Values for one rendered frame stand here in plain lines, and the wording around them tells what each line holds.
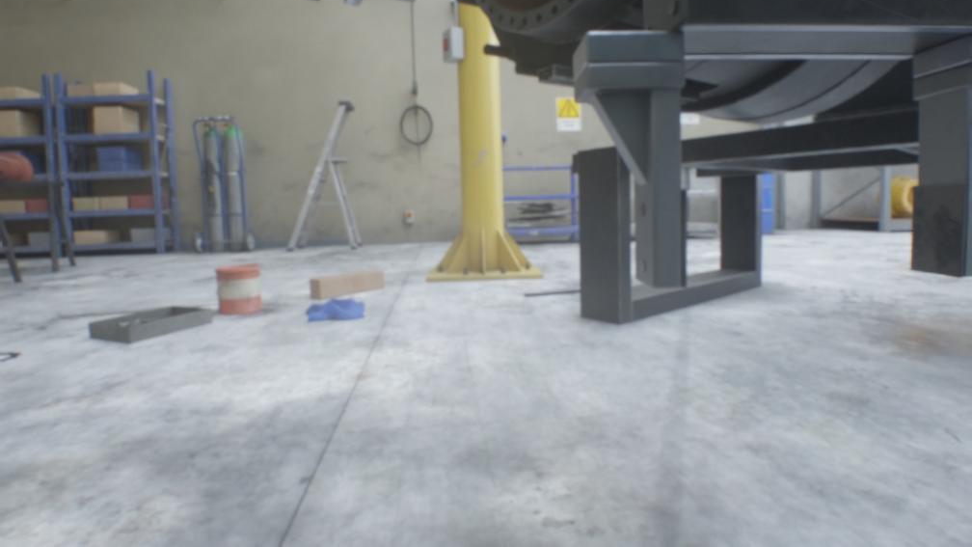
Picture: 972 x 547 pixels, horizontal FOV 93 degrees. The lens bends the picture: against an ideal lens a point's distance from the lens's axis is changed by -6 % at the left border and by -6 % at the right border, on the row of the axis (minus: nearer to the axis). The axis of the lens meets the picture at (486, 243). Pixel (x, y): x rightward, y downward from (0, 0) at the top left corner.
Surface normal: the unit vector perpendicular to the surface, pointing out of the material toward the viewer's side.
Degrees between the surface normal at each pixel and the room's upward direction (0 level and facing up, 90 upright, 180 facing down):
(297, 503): 0
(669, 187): 90
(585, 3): 164
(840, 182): 90
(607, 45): 90
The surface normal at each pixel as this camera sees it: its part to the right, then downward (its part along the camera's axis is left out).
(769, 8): 0.00, 0.07
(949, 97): -1.00, 0.03
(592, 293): -0.80, 0.07
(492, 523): -0.03, -1.00
